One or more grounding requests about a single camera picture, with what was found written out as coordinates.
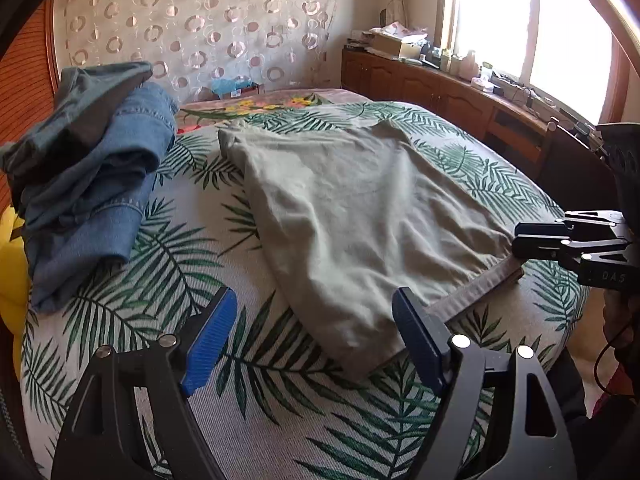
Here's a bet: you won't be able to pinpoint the wooden-framed window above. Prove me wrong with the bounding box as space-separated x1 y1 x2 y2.
432 0 631 126

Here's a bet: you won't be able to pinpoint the grey-green pants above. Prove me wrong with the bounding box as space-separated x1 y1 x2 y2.
0 61 154 211

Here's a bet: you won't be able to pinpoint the khaki pants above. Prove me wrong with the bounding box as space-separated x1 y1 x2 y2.
217 119 526 383

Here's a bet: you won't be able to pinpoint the cardboard box with blue cloth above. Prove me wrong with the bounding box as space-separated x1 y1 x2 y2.
210 76 264 101

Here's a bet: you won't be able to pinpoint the floral blanket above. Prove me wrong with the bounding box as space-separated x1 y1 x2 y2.
175 89 361 136

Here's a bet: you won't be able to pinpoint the wooden slatted wardrobe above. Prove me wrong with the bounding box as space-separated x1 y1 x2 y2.
0 0 58 211

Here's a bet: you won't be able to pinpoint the long wooden cabinet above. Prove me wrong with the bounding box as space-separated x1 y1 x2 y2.
341 45 616 211

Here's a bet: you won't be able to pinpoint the bed with palm-leaf sheet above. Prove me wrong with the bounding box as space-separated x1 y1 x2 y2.
20 101 591 480

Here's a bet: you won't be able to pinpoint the person's right hand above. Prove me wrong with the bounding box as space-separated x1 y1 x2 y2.
602 290 640 361

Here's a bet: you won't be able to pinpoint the black cable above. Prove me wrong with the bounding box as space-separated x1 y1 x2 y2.
594 320 632 403

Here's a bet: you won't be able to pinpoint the blue denim jeans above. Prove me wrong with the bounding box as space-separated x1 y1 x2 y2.
20 81 180 315

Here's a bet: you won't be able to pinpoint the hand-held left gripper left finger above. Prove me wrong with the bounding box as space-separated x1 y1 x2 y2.
51 287 238 480

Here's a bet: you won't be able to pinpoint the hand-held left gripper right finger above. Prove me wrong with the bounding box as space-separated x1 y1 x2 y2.
391 287 578 480

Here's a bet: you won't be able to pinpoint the plain cardboard box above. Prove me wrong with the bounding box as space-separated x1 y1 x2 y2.
367 32 416 58

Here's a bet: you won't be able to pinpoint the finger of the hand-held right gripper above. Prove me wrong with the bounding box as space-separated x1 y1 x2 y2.
511 236 631 272
515 211 628 242

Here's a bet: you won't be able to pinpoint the yellow plush toy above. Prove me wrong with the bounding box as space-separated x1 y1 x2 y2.
0 207 33 381

